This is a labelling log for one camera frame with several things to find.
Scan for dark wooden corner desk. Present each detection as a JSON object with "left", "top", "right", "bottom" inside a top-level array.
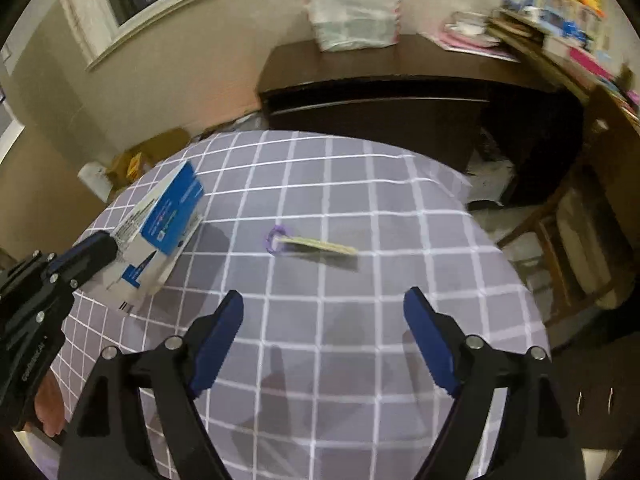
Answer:
[{"left": 256, "top": 34, "right": 586, "bottom": 206}]

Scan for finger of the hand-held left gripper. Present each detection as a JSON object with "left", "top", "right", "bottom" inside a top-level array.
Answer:
[{"left": 47, "top": 230, "right": 121, "bottom": 291}]

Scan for dark drawer cabinet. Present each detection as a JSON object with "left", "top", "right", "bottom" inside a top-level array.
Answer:
[{"left": 547, "top": 330, "right": 640, "bottom": 466}]

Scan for white storage box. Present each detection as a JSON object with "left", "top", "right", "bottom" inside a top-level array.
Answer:
[{"left": 467, "top": 155, "right": 516, "bottom": 206}]

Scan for round table, checked purple cloth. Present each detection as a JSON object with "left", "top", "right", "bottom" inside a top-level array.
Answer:
[{"left": 50, "top": 130, "right": 553, "bottom": 480}]

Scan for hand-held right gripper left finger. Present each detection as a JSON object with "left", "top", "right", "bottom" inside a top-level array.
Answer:
[{"left": 57, "top": 289, "right": 246, "bottom": 480}]

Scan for wall poster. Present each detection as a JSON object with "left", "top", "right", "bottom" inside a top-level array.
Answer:
[{"left": 0, "top": 87, "right": 25, "bottom": 163}]

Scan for pink flat box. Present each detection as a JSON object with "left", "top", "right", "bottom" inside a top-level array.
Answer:
[{"left": 567, "top": 47, "right": 613, "bottom": 78}]

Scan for wooden chair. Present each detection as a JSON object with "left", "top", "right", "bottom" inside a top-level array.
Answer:
[{"left": 495, "top": 85, "right": 640, "bottom": 318}]

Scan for pink mat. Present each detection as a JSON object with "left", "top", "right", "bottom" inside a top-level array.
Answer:
[{"left": 440, "top": 25, "right": 521, "bottom": 63}]

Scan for person's left forearm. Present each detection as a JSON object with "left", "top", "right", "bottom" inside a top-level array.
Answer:
[{"left": 36, "top": 374, "right": 68, "bottom": 438}]

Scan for white plastic container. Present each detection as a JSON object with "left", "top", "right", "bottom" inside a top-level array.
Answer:
[{"left": 77, "top": 161, "right": 116, "bottom": 202}]

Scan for grey seat cushion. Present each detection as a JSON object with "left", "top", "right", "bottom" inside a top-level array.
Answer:
[{"left": 555, "top": 190, "right": 633, "bottom": 311}]

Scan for white plate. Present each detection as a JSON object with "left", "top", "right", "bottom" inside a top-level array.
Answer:
[{"left": 445, "top": 22, "right": 496, "bottom": 43}]

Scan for blue and white cardboard box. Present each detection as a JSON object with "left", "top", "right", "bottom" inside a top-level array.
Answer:
[{"left": 102, "top": 160, "right": 206, "bottom": 316}]

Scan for large white plastic bag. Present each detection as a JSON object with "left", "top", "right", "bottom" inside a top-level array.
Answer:
[{"left": 305, "top": 0, "right": 403, "bottom": 52}]

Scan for brown cardboard box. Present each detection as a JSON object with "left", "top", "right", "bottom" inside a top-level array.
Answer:
[{"left": 107, "top": 127, "right": 191, "bottom": 193}]

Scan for stick with purple ring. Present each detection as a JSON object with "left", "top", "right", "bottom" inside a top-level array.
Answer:
[{"left": 265, "top": 226, "right": 358, "bottom": 257}]

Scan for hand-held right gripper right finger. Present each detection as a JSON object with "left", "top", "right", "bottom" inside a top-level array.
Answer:
[{"left": 402, "top": 286, "right": 588, "bottom": 480}]

